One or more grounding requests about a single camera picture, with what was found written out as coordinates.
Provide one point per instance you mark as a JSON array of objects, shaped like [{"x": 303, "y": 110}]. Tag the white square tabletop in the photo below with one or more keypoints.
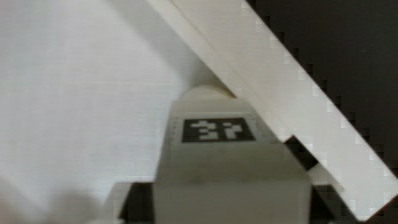
[{"x": 97, "y": 67}]

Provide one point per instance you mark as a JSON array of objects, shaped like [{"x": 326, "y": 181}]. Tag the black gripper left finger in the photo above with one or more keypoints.
[{"x": 130, "y": 203}]

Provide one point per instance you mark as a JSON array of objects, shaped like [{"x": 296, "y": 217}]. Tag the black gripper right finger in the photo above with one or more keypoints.
[{"x": 329, "y": 210}]

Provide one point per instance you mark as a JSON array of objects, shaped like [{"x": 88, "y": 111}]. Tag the white U-shaped fence wall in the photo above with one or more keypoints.
[{"x": 278, "y": 80}]

